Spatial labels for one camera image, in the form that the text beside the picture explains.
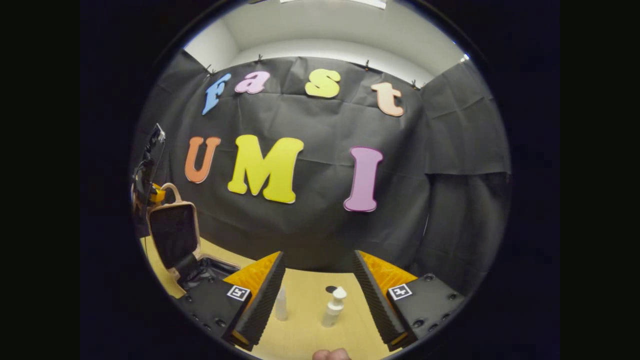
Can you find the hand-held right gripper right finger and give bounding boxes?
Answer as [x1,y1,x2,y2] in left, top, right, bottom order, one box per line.
[353,249,467,352]

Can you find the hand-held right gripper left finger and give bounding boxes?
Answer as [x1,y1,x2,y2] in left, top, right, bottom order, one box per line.
[176,251,286,351]

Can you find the white squeeze tube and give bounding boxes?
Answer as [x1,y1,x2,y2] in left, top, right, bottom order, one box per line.
[274,287,289,322]

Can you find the pink suitcase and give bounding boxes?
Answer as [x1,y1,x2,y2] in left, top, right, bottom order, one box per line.
[145,182,243,296]

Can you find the white pump bottle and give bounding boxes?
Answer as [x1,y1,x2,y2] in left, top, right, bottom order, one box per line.
[321,286,348,329]

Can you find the black backdrop cloth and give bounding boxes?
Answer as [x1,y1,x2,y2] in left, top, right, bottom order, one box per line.
[131,47,512,296]

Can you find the long ceiling light panel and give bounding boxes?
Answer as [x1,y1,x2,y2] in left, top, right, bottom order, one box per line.
[280,0,388,10]

